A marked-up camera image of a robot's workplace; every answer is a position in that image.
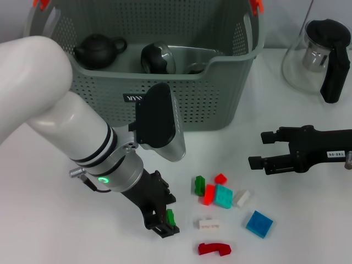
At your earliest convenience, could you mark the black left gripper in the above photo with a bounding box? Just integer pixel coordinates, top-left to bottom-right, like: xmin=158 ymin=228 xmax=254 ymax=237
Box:
xmin=120 ymin=169 xmax=181 ymax=239

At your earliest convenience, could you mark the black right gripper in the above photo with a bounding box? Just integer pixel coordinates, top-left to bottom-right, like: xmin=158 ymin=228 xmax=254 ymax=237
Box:
xmin=247 ymin=125 xmax=352 ymax=176

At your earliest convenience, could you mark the green toy brick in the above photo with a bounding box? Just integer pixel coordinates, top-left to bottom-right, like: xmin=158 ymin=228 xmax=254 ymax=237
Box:
xmin=166 ymin=208 xmax=177 ymax=227
xmin=194 ymin=175 xmax=207 ymax=196

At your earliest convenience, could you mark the white toy brick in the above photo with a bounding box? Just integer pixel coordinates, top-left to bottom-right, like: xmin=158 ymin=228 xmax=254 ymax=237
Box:
xmin=196 ymin=217 xmax=223 ymax=232
xmin=232 ymin=189 xmax=251 ymax=207

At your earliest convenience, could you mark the teal toy brick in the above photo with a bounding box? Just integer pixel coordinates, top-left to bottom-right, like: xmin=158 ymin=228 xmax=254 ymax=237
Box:
xmin=213 ymin=184 xmax=234 ymax=210

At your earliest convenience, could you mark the blue square toy brick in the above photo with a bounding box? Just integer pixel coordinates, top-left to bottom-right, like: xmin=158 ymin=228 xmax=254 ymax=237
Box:
xmin=245 ymin=210 xmax=274 ymax=239

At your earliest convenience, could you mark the glass teacup black base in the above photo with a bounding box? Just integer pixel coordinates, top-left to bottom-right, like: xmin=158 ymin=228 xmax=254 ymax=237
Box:
xmin=186 ymin=62 xmax=207 ymax=75
xmin=140 ymin=41 xmax=177 ymax=74

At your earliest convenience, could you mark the grey perforated storage bin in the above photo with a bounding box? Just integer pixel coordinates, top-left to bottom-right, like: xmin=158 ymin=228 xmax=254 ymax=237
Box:
xmin=23 ymin=0 xmax=265 ymax=132

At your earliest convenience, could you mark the long orange-red toy brick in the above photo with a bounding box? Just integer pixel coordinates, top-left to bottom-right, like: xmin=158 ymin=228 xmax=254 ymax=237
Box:
xmin=202 ymin=184 xmax=216 ymax=206

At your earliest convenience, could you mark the dark red curved brick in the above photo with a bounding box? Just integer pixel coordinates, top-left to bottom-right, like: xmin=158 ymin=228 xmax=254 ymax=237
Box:
xmin=197 ymin=242 xmax=232 ymax=257

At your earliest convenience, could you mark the black clay teapot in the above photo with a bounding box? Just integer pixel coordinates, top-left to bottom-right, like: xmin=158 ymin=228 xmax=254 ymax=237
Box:
xmin=73 ymin=33 xmax=128 ymax=70

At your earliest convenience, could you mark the glass pitcher black handle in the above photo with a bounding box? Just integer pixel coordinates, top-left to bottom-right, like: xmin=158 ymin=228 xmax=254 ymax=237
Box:
xmin=280 ymin=18 xmax=351 ymax=104

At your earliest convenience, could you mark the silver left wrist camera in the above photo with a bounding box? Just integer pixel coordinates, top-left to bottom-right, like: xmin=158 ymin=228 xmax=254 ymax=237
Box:
xmin=128 ymin=82 xmax=186 ymax=163

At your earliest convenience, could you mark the left gripper cable with plug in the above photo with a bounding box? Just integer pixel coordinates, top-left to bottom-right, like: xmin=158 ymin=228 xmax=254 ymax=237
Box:
xmin=68 ymin=168 xmax=111 ymax=193

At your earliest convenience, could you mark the orange bin handle clip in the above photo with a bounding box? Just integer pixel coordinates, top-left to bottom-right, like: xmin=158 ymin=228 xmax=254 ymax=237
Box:
xmin=32 ymin=0 xmax=50 ymax=12
xmin=249 ymin=0 xmax=265 ymax=16

